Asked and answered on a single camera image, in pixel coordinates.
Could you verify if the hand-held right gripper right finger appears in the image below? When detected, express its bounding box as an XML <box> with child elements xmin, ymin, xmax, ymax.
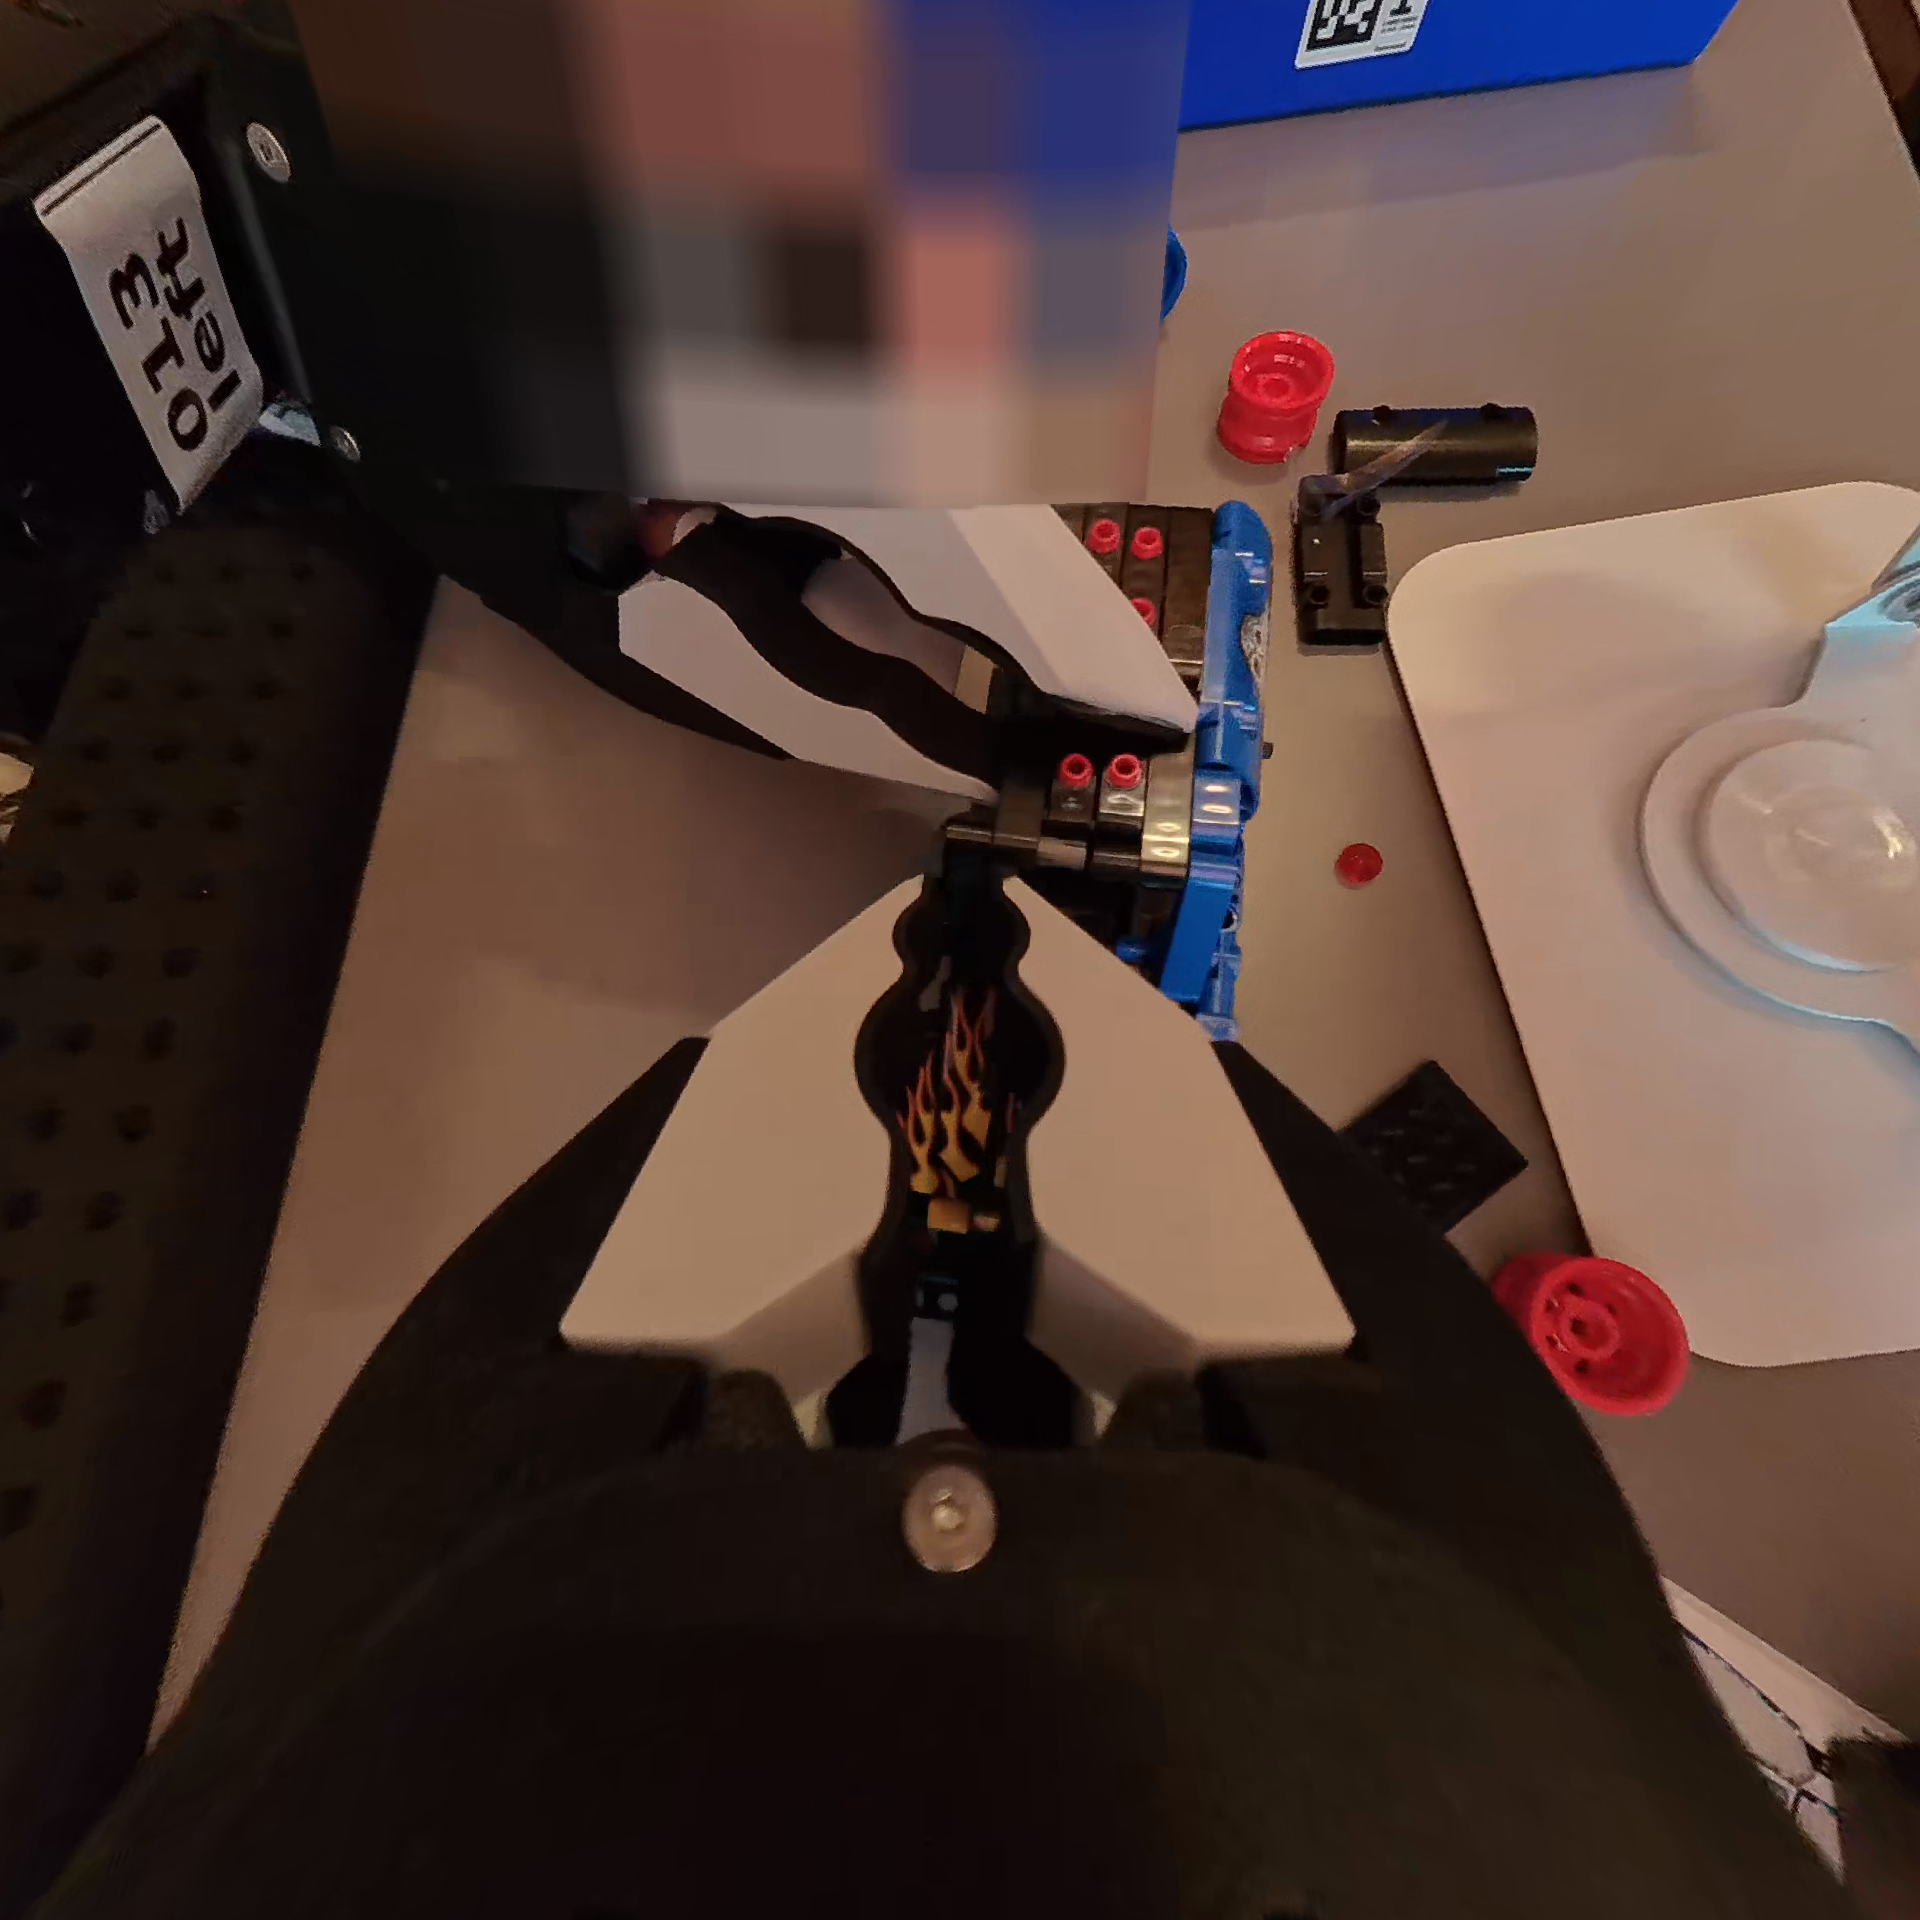
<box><xmin>992</xmin><ymin>875</ymin><xmax>1362</xmax><ymax>1448</ymax></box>

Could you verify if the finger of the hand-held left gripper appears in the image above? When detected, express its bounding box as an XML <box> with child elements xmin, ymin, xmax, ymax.
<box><xmin>613</xmin><ymin>525</ymin><xmax>1003</xmax><ymax>799</ymax></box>
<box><xmin>706</xmin><ymin>504</ymin><xmax>1205</xmax><ymax>741</ymax></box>

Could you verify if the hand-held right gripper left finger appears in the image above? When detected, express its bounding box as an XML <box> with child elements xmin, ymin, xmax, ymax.
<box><xmin>555</xmin><ymin>878</ymin><xmax>945</xmax><ymax>1448</ymax></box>

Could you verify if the brick-built toy truck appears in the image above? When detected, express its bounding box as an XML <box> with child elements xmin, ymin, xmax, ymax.
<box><xmin>898</xmin><ymin>504</ymin><xmax>1281</xmax><ymax>1321</ymax></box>

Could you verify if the black studded plate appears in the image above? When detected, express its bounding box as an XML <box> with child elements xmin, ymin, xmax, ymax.
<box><xmin>1340</xmin><ymin>1061</ymin><xmax>1529</xmax><ymax>1239</ymax></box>

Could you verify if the small red hub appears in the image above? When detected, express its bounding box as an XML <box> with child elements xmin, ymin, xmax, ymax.
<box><xmin>1215</xmin><ymin>328</ymin><xmax>1337</xmax><ymax>462</ymax></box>

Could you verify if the black cylindrical piece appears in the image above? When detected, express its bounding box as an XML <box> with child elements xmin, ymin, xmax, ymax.
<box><xmin>1332</xmin><ymin>400</ymin><xmax>1539</xmax><ymax>486</ymax></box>

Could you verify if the red wheel hub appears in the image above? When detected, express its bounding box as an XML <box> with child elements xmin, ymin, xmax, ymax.
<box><xmin>1491</xmin><ymin>1251</ymin><xmax>1690</xmax><ymax>1420</ymax></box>

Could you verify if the white wooden book stand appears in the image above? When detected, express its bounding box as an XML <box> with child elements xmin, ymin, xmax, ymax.
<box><xmin>1387</xmin><ymin>479</ymin><xmax>1920</xmax><ymax>1371</ymax></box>

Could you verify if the dark perforated panel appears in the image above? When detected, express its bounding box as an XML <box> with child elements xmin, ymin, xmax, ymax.
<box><xmin>0</xmin><ymin>504</ymin><xmax>440</xmax><ymax>1876</ymax></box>

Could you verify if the blue plastic bin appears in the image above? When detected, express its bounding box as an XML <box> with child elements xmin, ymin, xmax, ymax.
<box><xmin>1177</xmin><ymin>0</ymin><xmax>1739</xmax><ymax>131</ymax></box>

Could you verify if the sticker sheet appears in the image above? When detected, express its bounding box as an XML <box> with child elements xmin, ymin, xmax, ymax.
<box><xmin>1662</xmin><ymin>1579</ymin><xmax>1920</xmax><ymax>1868</ymax></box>

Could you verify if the black bracket brick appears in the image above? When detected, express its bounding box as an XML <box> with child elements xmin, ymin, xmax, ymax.
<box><xmin>1292</xmin><ymin>476</ymin><xmax>1393</xmax><ymax>645</ymax></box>

